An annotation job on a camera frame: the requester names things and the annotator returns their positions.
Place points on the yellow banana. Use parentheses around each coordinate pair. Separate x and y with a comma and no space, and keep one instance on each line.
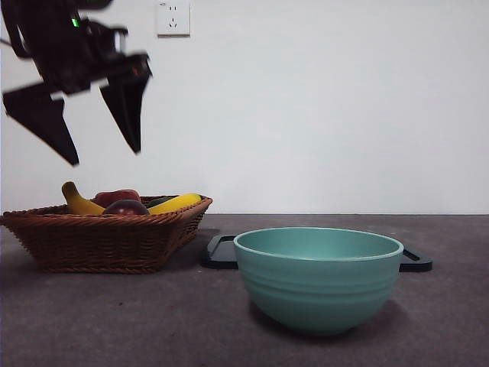
(76,202)

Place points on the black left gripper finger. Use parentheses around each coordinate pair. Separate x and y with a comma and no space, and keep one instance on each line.
(42,114)
(128,111)

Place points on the dark red plum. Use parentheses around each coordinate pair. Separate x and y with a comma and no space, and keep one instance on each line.
(126,208)

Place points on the white wall socket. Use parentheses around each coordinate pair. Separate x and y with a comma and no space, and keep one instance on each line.
(173,19)

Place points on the red apple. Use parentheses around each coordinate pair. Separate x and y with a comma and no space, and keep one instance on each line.
(116,195)

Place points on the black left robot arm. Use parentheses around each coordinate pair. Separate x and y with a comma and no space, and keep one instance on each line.
(57,46)

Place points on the dark rectangular tray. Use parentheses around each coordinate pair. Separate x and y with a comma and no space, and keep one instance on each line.
(221,256)

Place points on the teal ribbed bowl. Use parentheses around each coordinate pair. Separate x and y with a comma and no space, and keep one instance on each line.
(317,290)

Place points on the brown wicker basket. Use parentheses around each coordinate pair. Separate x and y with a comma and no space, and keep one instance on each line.
(95,244)

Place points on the dark green vegetable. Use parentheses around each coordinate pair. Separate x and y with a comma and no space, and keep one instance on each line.
(157,201)

